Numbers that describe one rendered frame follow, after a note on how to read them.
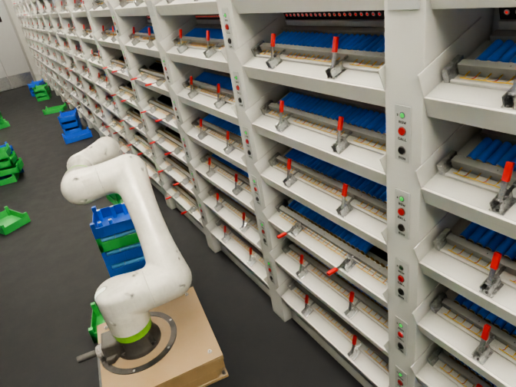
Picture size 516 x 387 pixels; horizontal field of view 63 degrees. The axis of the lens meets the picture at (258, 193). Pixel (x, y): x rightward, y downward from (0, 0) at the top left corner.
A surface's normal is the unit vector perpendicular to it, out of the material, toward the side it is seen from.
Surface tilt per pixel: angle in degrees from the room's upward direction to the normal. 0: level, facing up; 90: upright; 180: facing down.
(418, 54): 90
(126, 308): 90
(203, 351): 2
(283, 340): 0
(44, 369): 0
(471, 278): 21
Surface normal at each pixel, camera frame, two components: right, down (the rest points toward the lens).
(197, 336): -0.18, -0.86
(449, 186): -0.44, -0.69
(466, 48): 0.52, 0.33
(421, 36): -0.84, 0.36
